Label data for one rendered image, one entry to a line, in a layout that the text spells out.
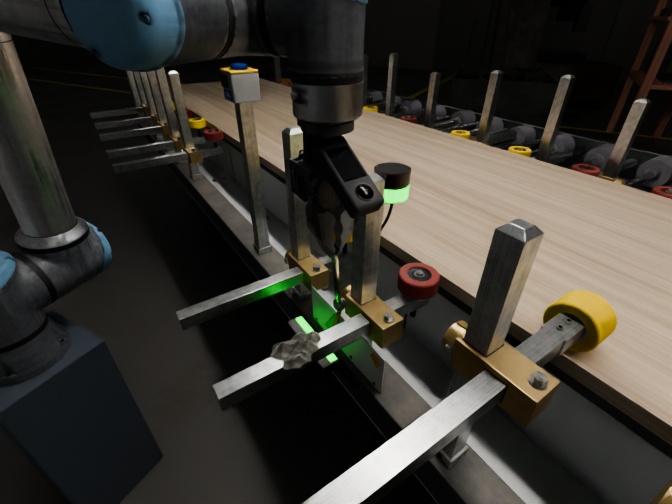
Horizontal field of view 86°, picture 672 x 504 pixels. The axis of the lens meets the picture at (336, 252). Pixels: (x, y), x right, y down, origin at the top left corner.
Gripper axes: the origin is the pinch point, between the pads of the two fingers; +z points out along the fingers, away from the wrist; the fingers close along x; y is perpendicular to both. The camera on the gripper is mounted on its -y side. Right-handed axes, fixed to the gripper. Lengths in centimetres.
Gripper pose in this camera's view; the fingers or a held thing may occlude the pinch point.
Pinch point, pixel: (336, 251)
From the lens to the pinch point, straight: 56.7
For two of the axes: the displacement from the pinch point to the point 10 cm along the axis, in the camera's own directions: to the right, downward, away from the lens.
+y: -5.6, -4.6, 6.8
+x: -8.3, 3.1, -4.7
